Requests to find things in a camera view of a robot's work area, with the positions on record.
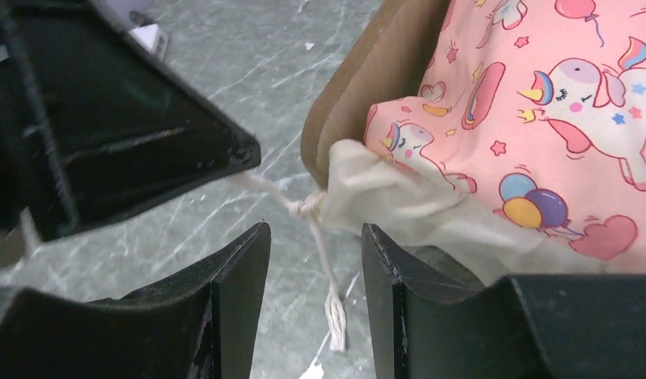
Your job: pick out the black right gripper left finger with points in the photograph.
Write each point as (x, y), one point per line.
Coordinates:
(200, 322)

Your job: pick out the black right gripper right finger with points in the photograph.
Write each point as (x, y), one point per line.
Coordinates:
(424, 324)

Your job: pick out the wooden pet bed frame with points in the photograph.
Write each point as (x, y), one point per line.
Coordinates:
(386, 62)

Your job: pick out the white small box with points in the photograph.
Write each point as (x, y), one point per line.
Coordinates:
(152, 39)

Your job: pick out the pink unicorn print mattress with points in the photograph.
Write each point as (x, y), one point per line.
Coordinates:
(523, 148)

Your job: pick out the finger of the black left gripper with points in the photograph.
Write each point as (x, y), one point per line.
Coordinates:
(95, 130)

